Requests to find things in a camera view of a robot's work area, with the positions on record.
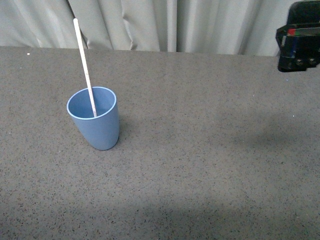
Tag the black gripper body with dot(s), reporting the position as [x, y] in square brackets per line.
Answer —
[299, 39]

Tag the blue plastic cup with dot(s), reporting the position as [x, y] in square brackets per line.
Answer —
[101, 131]

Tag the grey curtain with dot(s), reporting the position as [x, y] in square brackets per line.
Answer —
[234, 27]

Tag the white chopstick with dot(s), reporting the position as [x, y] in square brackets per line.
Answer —
[84, 64]

